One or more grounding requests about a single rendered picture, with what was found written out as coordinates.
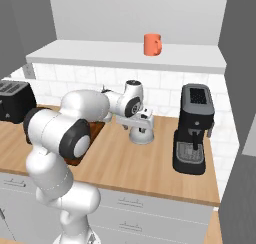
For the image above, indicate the grey tall cabinet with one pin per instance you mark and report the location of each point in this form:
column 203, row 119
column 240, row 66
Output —
column 238, row 201

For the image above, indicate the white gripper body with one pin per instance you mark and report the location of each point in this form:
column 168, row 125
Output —
column 133, row 122

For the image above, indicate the black toaster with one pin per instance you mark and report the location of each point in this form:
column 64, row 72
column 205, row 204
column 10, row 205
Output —
column 15, row 103

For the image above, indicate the orange mug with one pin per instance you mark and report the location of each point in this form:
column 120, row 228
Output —
column 151, row 45

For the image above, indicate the grey wall outlet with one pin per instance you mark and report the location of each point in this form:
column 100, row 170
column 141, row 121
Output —
column 29, row 71

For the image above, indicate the grey cabinet door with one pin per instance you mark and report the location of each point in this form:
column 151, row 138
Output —
column 238, row 61
column 23, row 24

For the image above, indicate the black coffee machine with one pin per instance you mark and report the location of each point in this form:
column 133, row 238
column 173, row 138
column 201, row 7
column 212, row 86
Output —
column 193, row 131

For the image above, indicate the brown wooden tray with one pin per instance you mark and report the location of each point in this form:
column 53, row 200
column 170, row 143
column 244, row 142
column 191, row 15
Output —
column 95, row 131

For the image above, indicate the grey cupboard door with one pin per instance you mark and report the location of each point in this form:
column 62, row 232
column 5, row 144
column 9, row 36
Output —
column 23, row 221

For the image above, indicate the white wall cabinet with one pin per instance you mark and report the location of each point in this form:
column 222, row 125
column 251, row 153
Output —
column 126, row 54

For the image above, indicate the grey drawer front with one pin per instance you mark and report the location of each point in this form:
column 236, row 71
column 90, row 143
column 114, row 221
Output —
column 156, row 233
column 16, row 186
column 156, row 204

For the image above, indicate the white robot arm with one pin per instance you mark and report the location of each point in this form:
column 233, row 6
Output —
column 50, row 131

